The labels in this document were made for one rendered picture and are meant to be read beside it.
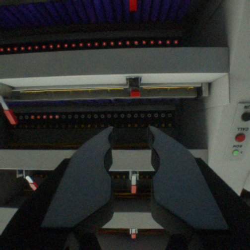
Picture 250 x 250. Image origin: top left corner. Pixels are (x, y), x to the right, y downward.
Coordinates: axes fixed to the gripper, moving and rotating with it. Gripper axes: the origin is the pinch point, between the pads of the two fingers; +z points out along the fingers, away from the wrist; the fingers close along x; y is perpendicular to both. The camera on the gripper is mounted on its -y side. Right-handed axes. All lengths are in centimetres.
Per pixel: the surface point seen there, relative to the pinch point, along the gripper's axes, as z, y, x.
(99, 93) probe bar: 19.7, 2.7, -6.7
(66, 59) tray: 15.6, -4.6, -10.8
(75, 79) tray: 15.7, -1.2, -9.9
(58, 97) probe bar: 19.6, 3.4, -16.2
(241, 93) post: 13.6, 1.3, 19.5
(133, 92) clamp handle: 8.2, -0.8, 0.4
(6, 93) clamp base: 16.0, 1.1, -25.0
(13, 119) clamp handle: 15.5, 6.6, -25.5
